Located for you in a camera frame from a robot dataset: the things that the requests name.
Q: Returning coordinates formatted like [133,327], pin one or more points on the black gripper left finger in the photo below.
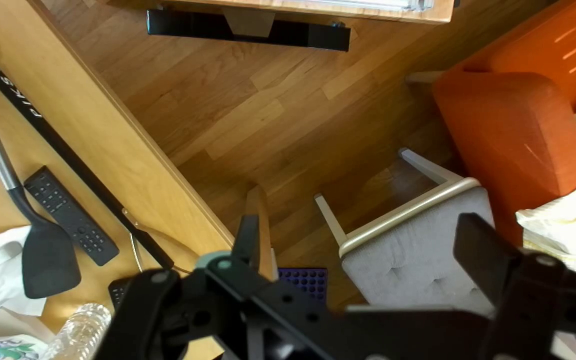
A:
[248,241]

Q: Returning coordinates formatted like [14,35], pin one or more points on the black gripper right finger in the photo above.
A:
[485,251]

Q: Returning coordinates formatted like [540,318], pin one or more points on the white chair grey cushion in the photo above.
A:
[415,260]

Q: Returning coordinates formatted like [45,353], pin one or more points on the purple grid pad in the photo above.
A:
[309,280]

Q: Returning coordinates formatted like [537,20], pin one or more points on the beige cloth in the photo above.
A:
[569,221]

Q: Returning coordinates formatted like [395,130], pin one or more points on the orange sofa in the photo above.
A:
[514,133]

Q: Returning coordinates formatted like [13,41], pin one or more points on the black remote control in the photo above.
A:
[68,213]

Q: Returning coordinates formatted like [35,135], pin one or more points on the long black tripod pole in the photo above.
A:
[68,152]

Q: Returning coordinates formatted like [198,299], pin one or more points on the white printed cardboard box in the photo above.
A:
[1,350]

